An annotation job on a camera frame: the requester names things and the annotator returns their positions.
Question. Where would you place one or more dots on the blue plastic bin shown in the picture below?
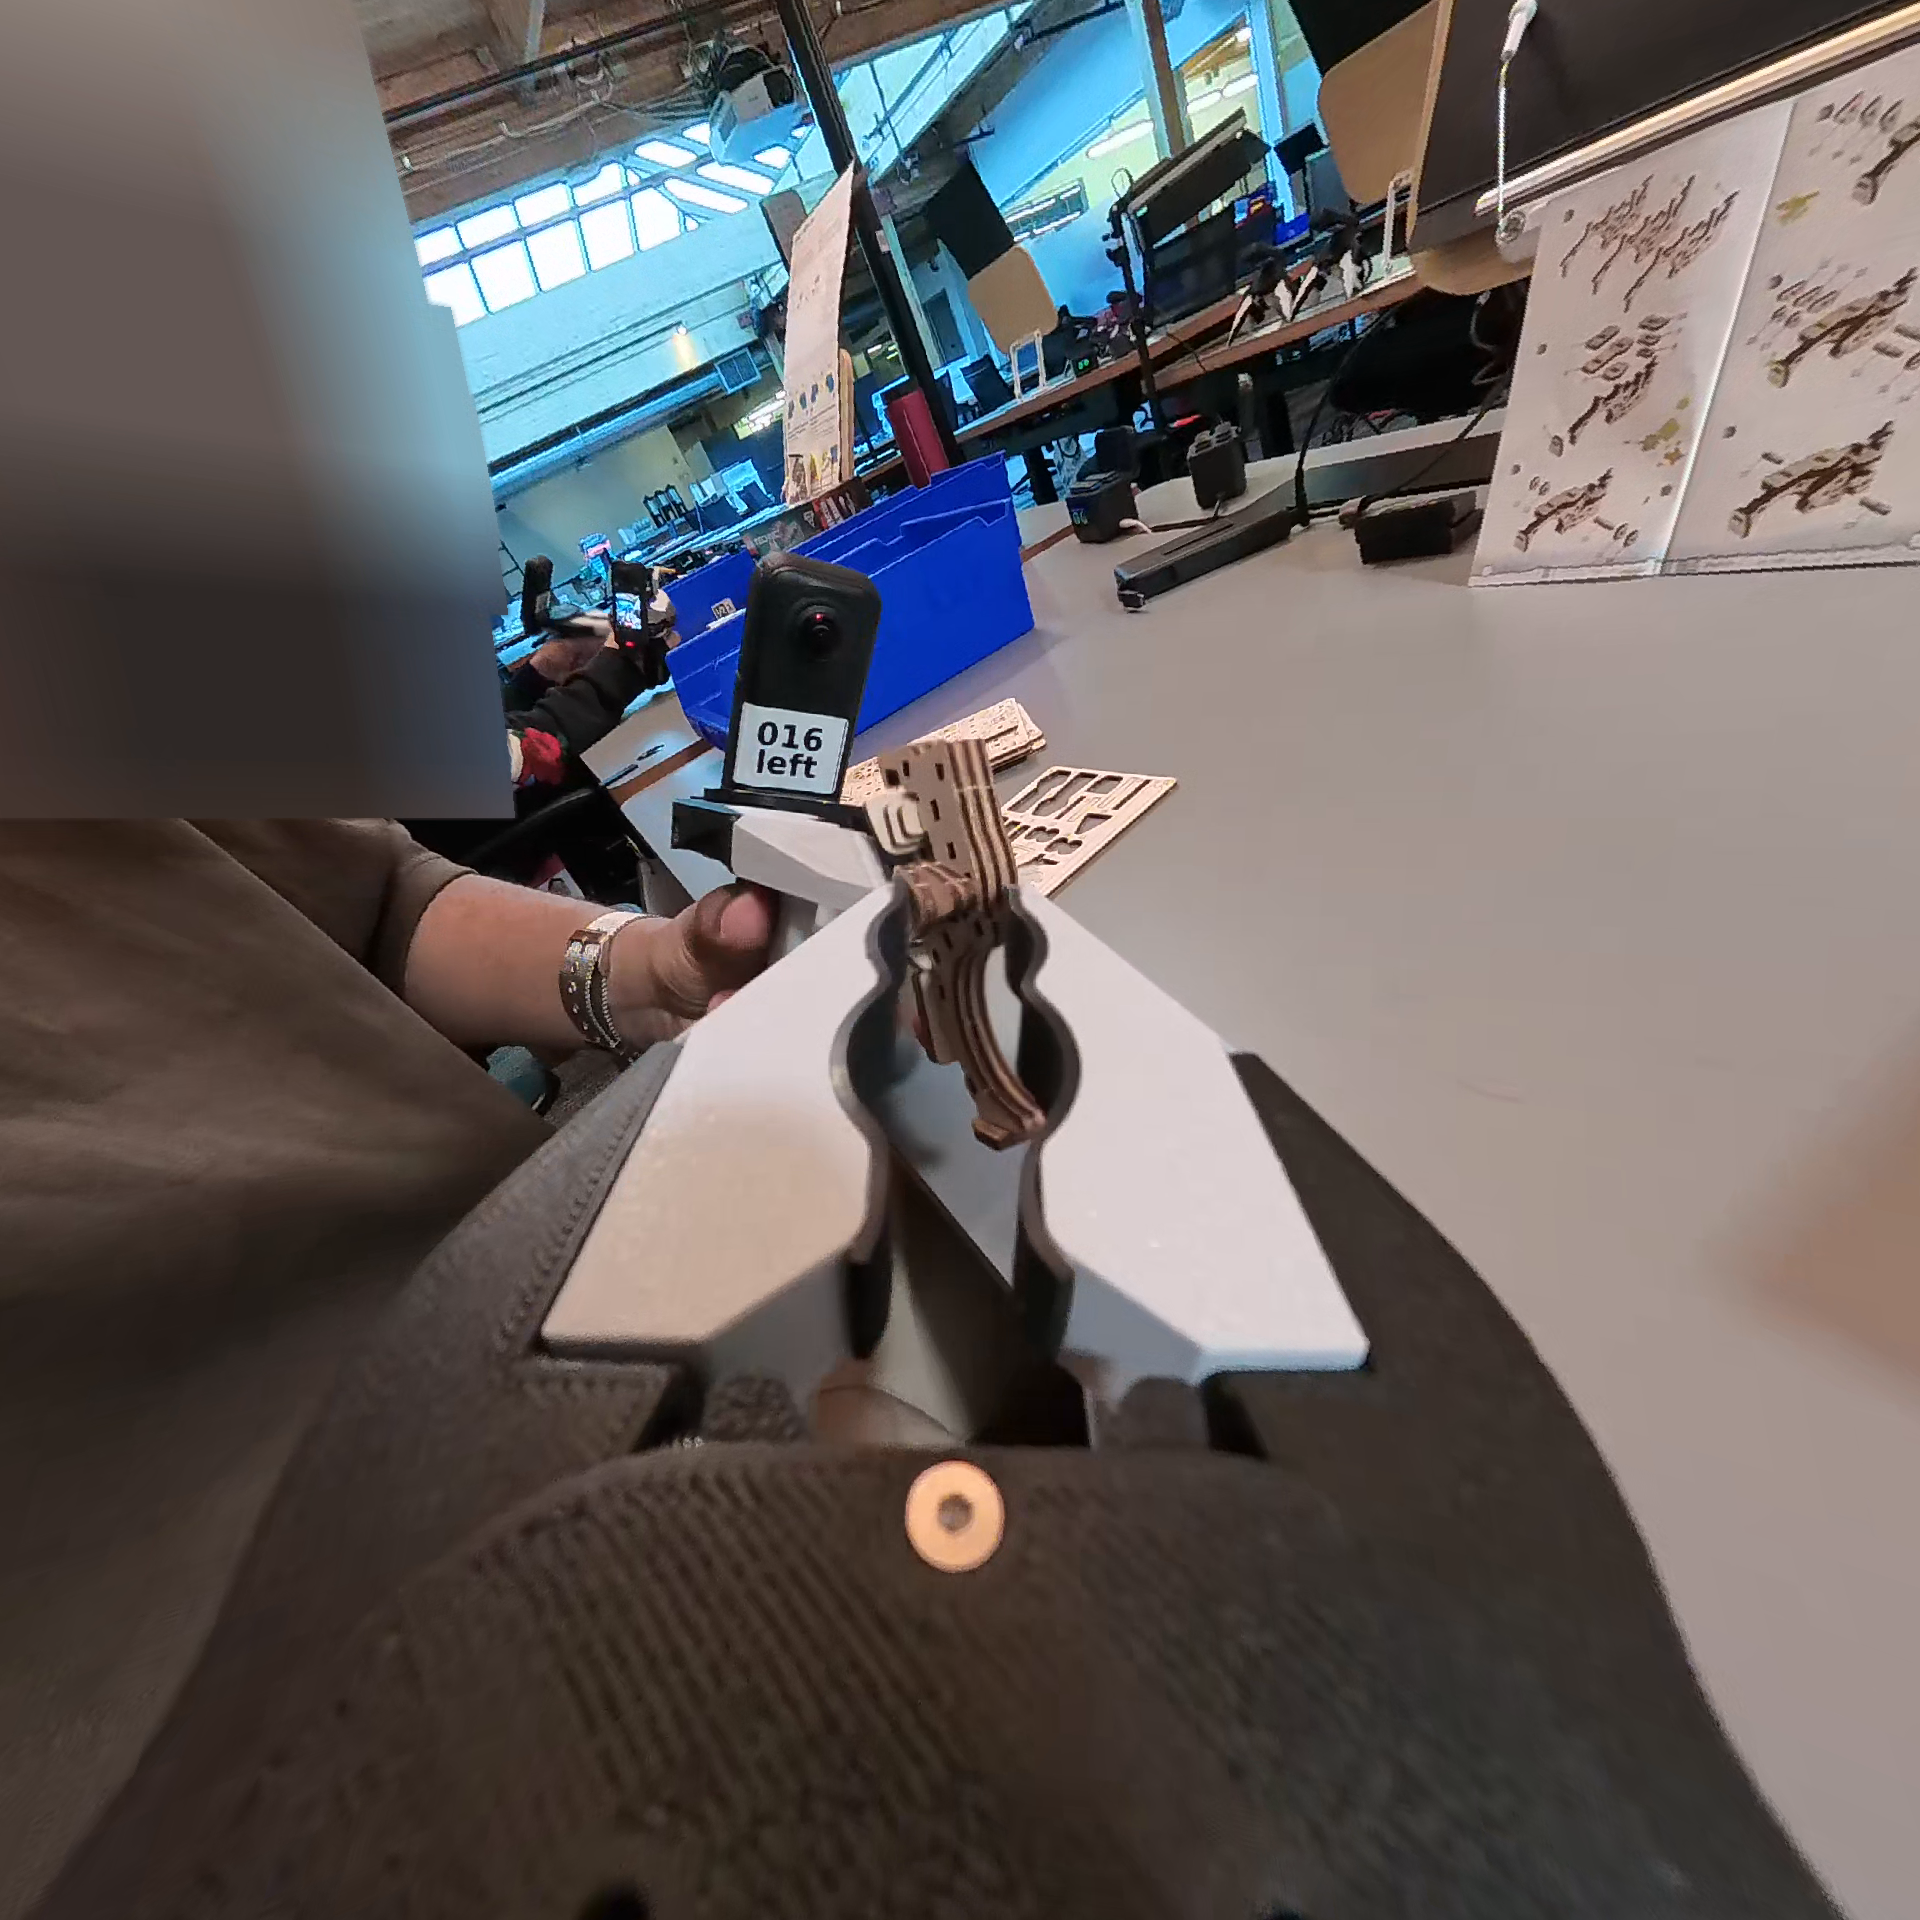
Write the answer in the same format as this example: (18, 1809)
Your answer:
(931, 599)

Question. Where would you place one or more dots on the black power strip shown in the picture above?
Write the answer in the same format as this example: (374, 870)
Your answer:
(1200, 559)

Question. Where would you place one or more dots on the metal hanging rod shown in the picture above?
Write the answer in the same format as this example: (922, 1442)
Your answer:
(1650, 155)

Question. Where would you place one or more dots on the black background monitor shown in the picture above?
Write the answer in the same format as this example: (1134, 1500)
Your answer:
(1200, 247)

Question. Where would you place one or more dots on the person's left hand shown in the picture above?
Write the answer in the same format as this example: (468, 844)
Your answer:
(698, 961)

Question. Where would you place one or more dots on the red bottle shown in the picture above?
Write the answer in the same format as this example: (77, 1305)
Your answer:
(916, 436)

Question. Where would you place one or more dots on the ceiling projector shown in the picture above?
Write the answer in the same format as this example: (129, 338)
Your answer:
(749, 99)

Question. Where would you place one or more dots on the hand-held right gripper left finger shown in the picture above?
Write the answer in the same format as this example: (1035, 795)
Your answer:
(720, 1186)

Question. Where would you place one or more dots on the laser-cut wooden parts sheet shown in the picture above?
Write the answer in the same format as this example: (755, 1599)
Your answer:
(1148, 788)
(990, 734)

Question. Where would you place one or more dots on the person's left forearm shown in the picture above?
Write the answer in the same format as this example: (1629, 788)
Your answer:
(486, 961)

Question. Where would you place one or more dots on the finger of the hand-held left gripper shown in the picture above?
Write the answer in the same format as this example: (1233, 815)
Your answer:
(809, 870)

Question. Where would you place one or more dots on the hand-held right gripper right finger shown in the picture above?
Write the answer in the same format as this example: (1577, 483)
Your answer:
(1200, 1186)

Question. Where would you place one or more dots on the wooden model assembly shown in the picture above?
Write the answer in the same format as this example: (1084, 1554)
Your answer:
(961, 901)

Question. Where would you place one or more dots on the grey desk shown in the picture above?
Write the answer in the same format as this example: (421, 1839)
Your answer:
(1499, 901)

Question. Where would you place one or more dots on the black power adapter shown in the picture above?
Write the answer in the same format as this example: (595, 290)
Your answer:
(1417, 524)

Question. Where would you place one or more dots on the black pole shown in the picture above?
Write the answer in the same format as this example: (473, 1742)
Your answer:
(880, 255)

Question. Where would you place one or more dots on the hanging instruction sheet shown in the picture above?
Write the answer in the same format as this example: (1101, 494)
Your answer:
(1650, 377)

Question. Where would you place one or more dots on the standing poster board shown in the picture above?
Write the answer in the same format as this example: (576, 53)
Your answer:
(821, 346)

